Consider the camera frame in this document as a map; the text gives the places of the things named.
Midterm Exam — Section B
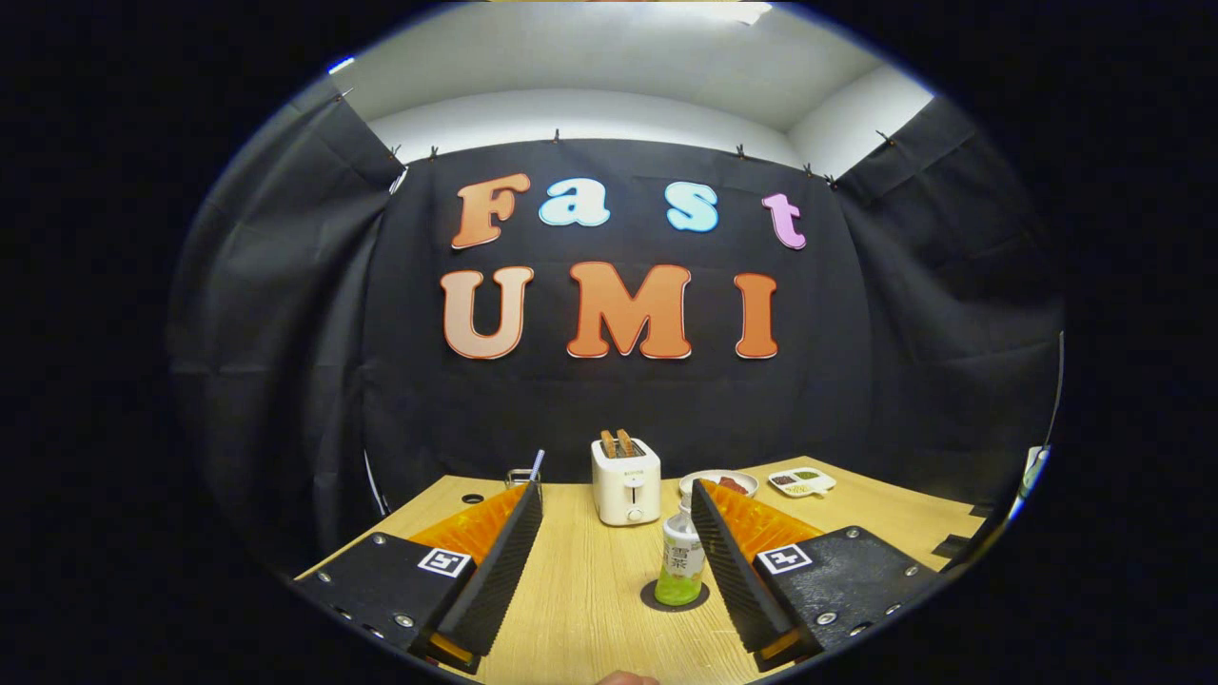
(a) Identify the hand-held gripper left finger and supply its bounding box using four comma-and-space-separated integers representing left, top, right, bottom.
293, 481, 544, 675

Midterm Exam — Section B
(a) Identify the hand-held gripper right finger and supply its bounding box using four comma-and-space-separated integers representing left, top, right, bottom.
690, 478, 945, 673

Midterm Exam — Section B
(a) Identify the white green label juice bottle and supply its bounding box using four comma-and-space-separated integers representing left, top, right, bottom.
654, 493, 707, 607

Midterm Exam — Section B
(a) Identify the dark round coaster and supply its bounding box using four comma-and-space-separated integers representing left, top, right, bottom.
639, 578, 711, 613

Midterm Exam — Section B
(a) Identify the wooden table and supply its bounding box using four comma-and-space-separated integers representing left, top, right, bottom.
295, 455, 991, 685

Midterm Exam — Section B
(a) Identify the round white plate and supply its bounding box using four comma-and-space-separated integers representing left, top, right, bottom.
678, 469, 759, 498

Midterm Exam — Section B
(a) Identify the white divided tray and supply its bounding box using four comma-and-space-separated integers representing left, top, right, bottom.
767, 466, 837, 499

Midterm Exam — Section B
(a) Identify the white toaster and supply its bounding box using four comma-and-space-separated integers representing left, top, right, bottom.
591, 438, 662, 527

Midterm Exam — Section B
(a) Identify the black backdrop cloth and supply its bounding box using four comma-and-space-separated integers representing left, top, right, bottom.
167, 74, 1065, 572

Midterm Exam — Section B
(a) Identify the white cable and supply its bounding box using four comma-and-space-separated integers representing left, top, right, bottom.
364, 449, 389, 518

